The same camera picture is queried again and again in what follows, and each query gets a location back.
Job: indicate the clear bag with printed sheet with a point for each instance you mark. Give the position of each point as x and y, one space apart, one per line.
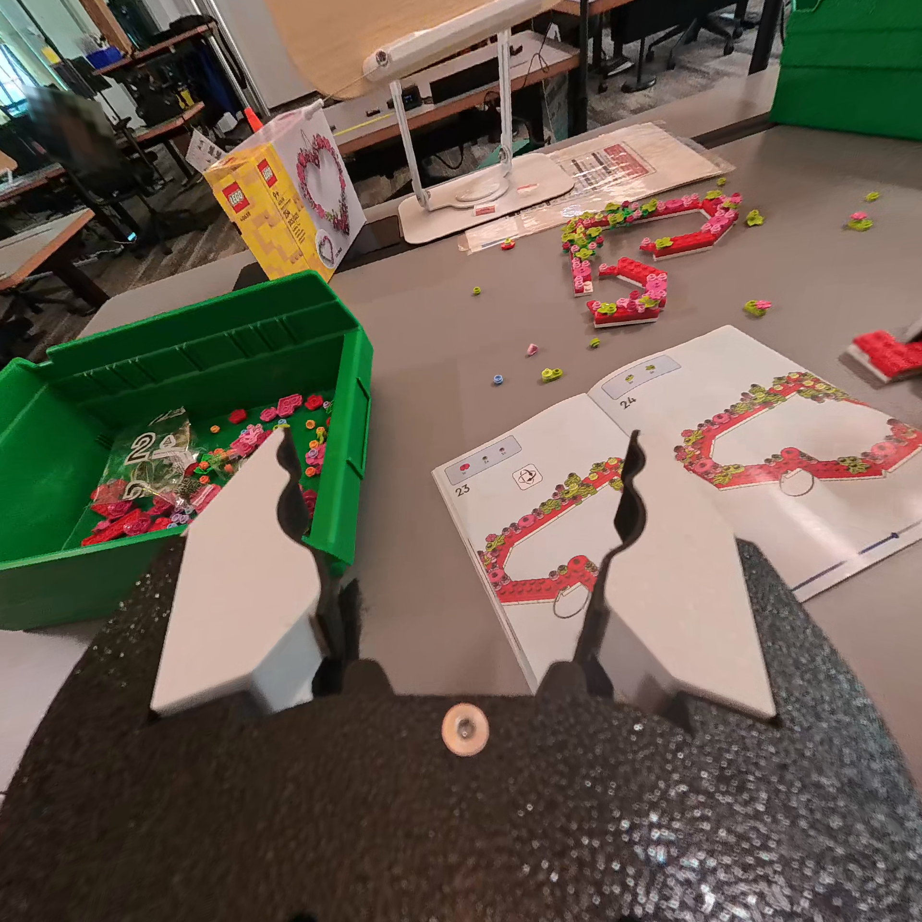
647 162

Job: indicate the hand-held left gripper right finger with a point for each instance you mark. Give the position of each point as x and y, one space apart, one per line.
691 612

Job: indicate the red lego corner piece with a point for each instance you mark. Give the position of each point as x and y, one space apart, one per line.
889 352

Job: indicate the pile of loose lego pieces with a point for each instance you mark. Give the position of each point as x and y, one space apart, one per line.
281 414

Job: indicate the lego instruction booklet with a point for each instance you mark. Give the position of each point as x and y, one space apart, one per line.
720 360

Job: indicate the large red flowered lego heart section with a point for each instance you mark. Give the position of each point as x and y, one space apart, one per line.
684 241

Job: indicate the wooden background desk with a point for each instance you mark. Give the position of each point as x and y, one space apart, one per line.
43 245

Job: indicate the small red flowered lego section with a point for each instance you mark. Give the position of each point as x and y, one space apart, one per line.
630 306

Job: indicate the light wooden panel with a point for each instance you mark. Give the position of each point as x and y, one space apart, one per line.
324 43

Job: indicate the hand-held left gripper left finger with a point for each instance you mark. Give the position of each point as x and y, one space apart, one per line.
237 576

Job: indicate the brown-edged background desk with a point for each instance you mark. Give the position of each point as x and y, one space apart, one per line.
461 107

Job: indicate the black office chair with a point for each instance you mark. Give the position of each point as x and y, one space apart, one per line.
669 28
136 194

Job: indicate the pink flower on lime leaf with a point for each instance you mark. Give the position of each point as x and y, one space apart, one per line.
860 221
757 307

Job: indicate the white desk lamp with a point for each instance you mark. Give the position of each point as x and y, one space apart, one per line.
489 186

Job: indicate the yellow lego set box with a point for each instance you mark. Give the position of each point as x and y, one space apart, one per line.
245 208

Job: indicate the empty clear plastic bag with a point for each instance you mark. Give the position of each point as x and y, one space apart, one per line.
504 228

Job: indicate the numbered clear plastic bag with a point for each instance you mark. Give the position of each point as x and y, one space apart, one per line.
147 450

